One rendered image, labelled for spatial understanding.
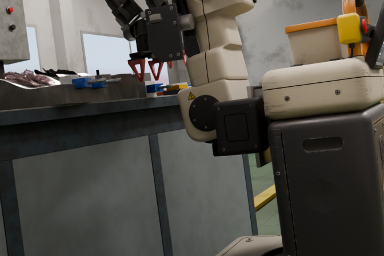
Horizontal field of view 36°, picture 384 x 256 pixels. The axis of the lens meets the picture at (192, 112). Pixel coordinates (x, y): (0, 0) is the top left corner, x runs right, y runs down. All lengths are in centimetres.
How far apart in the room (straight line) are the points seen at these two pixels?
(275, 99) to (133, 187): 70
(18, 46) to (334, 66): 178
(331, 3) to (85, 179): 951
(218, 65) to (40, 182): 59
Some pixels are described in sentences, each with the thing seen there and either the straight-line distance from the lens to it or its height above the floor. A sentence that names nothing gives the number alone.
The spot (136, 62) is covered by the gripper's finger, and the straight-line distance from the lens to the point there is 196.
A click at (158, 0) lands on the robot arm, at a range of 240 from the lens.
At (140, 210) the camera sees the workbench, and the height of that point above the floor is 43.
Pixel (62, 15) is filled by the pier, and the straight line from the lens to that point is 829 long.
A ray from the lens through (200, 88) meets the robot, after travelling 166.
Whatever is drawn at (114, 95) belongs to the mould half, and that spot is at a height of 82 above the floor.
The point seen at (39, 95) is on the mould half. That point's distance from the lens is 167.
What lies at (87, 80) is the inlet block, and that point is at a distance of 169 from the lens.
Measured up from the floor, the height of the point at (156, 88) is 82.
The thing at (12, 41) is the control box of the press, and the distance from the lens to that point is 284.
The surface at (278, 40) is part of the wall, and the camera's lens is 1117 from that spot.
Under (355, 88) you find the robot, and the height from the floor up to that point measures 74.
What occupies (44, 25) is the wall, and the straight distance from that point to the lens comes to 821.
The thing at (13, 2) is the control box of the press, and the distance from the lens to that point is 289.
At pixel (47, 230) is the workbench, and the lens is 169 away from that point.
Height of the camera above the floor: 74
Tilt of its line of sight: level
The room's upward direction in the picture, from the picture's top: 7 degrees counter-clockwise
